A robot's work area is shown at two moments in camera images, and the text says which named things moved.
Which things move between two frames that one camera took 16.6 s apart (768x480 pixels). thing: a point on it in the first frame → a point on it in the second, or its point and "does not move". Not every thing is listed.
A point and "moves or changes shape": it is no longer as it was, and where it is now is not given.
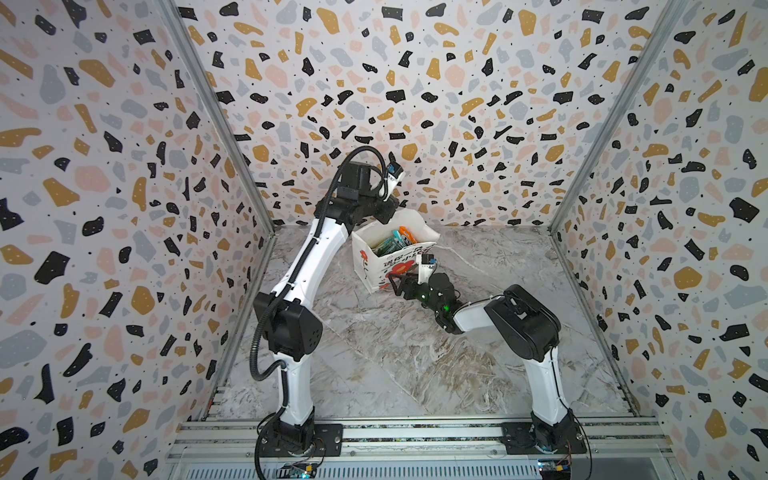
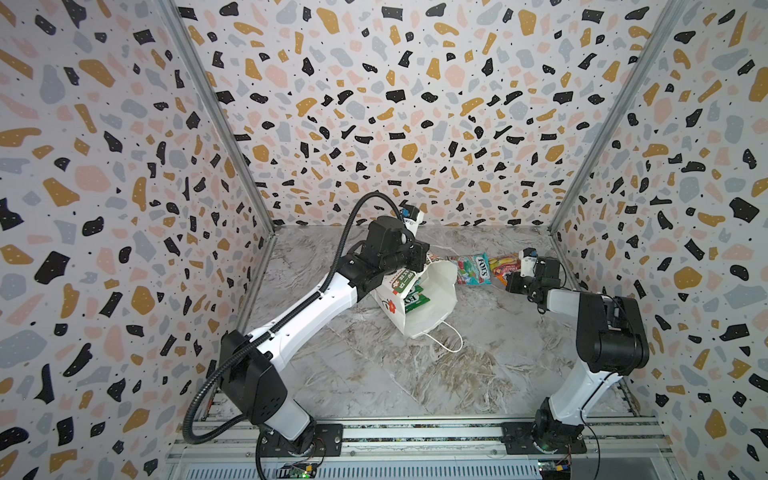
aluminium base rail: x=423 y=449 does not move
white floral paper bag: x=374 y=272 moves or changes shape
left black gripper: x=391 y=208 → x=419 y=250
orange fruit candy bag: x=403 y=231 moves or changes shape
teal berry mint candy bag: x=391 y=244 moves or changes shape
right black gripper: x=410 y=285 → x=518 y=282
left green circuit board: x=297 y=471 does not move
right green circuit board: x=554 y=469 does not move
